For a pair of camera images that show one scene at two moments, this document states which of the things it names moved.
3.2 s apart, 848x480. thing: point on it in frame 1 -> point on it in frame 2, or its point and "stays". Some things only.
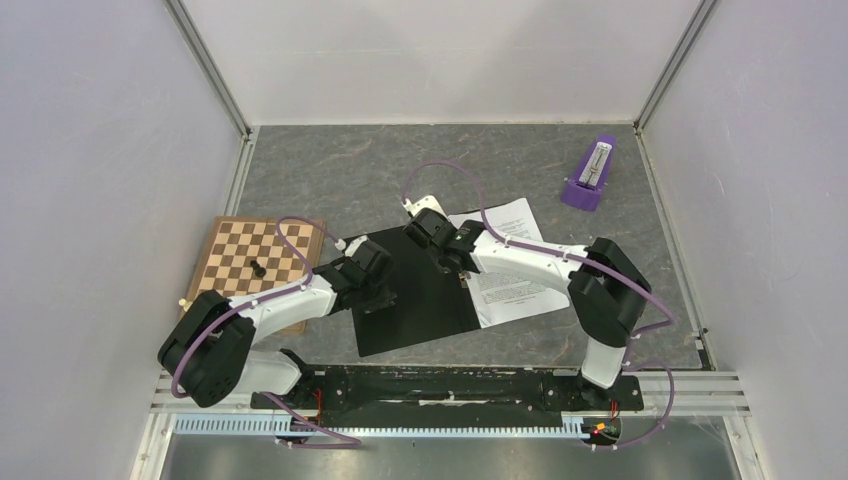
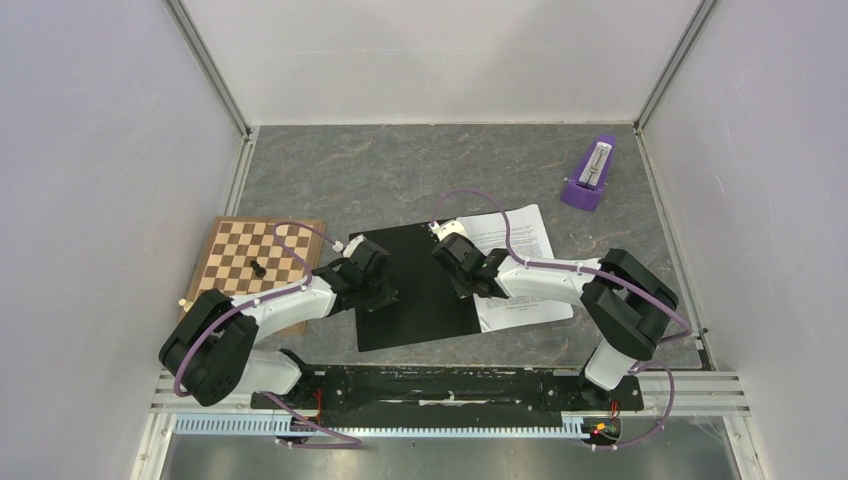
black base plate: [451, 391] stays
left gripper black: [383, 300] stays
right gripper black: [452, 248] -> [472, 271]
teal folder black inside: [429, 304] stays
